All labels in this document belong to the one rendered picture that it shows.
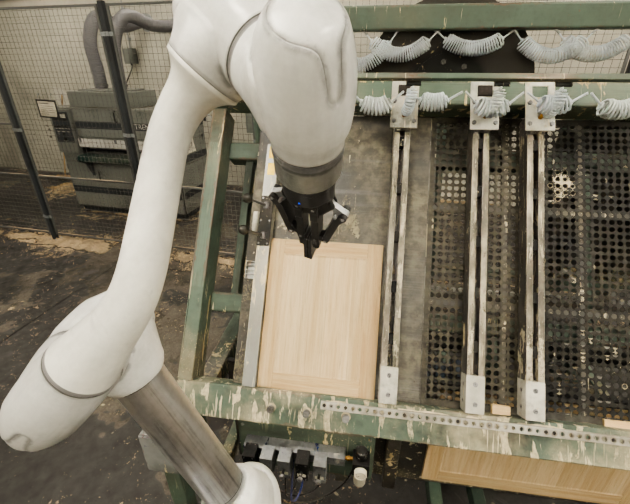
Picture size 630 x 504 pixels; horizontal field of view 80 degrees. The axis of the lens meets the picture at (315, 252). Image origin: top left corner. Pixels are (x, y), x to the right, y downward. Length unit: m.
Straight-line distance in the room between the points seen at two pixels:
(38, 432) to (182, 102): 0.48
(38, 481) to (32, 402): 2.11
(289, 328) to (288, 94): 1.17
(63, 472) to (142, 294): 2.24
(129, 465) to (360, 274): 1.73
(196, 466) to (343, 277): 0.81
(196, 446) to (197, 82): 0.71
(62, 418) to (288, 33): 0.55
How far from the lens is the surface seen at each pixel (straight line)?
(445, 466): 2.02
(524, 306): 1.50
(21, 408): 0.66
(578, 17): 2.14
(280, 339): 1.46
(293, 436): 1.52
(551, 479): 2.15
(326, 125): 0.39
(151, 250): 0.51
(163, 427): 0.87
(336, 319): 1.43
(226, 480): 1.00
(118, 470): 2.58
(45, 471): 2.76
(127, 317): 0.53
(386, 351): 1.38
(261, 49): 0.37
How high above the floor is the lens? 1.97
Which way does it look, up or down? 27 degrees down
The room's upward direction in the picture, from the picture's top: straight up
